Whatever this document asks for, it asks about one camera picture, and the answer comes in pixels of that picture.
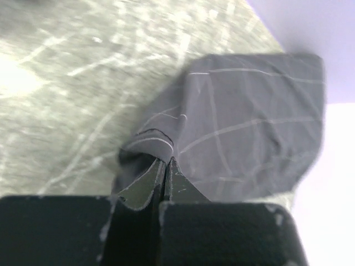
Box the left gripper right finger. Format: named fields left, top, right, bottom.
left=159, top=159, right=307, bottom=265

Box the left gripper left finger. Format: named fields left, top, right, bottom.
left=102, top=159, right=166, bottom=265

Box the dark grey checked pillowcase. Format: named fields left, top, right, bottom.
left=113, top=53, right=326, bottom=202

